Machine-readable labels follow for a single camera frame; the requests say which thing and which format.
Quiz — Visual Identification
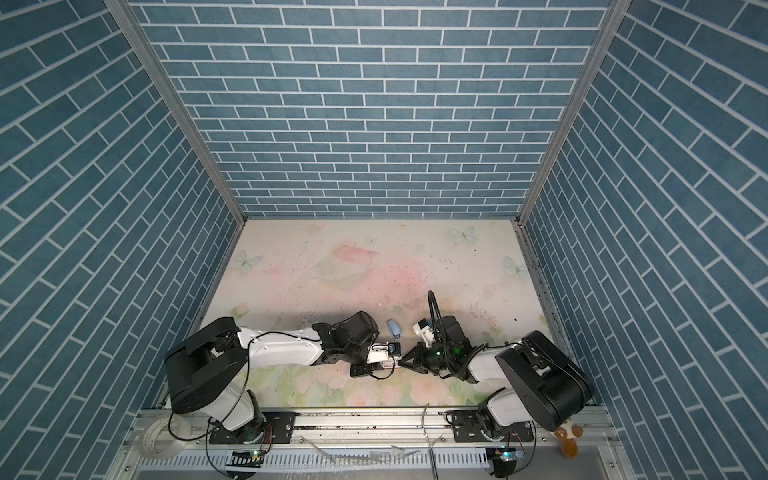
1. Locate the clear tape roll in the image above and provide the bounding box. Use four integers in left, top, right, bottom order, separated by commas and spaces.
139, 414, 192, 460

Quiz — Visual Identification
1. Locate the aluminium front rail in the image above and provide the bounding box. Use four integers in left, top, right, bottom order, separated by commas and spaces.
124, 406, 620, 450

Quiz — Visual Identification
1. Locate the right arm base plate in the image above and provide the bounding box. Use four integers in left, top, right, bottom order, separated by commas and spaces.
444, 410, 534, 443

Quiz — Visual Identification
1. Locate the green circuit board right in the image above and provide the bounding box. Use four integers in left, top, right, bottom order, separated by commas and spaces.
485, 447, 525, 479

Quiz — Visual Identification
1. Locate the brown white plush toy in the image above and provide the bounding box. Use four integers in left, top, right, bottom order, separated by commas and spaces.
552, 420, 584, 459

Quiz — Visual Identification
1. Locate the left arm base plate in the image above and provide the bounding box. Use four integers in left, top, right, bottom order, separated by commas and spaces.
208, 411, 297, 447

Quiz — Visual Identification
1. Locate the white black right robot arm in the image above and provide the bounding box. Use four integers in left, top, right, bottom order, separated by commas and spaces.
400, 316, 595, 439

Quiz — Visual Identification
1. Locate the red white staple box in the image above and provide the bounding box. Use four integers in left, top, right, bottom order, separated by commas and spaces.
377, 357, 397, 369

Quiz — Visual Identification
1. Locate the light blue stapler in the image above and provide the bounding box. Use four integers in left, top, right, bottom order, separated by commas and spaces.
387, 319, 402, 339

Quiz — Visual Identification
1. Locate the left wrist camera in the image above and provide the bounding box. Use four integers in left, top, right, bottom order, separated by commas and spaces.
366, 342, 402, 364

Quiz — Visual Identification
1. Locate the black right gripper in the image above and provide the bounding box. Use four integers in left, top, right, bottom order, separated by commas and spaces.
399, 341, 455, 376

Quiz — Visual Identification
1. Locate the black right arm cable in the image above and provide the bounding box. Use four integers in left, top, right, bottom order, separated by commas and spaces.
426, 290, 481, 379

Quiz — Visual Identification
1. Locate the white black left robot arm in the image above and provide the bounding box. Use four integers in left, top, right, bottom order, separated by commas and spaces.
164, 311, 401, 444

